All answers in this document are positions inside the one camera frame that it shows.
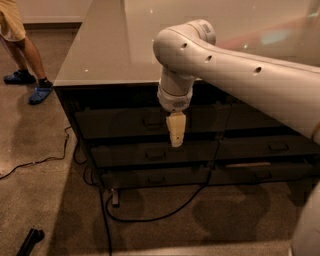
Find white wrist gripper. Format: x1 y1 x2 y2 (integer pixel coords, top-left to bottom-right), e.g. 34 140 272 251
157 80 193 148

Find dark drawer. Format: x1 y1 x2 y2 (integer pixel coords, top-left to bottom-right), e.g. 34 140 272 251
102 166 210 189
75 104 231 139
209 163 319 185
91 141 218 167
226 103 282 130
216 135 320 160

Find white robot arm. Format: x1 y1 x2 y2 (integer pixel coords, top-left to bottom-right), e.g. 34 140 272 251
153 20 320 147

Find grey counter drawer cabinet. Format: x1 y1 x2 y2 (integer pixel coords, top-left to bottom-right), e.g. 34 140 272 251
55 0 319 189

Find left blue clog shoe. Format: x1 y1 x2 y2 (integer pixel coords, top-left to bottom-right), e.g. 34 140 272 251
28 87 52 105

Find blue clog shoe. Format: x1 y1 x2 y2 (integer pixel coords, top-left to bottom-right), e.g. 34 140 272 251
28 87 52 105
3 71 36 85

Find right blue clog shoe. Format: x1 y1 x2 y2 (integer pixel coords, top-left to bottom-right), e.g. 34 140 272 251
3 71 36 85

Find black object on floor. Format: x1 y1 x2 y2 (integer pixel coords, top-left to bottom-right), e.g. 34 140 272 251
16 228 45 256

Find person in khaki shorts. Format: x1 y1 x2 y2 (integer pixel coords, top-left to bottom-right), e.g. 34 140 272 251
0 0 52 89

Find thick black floor cable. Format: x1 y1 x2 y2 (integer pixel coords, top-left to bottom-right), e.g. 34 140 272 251
72 136 221 256

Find thin black floor cable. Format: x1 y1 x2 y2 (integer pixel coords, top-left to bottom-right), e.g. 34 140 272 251
0 125 73 181

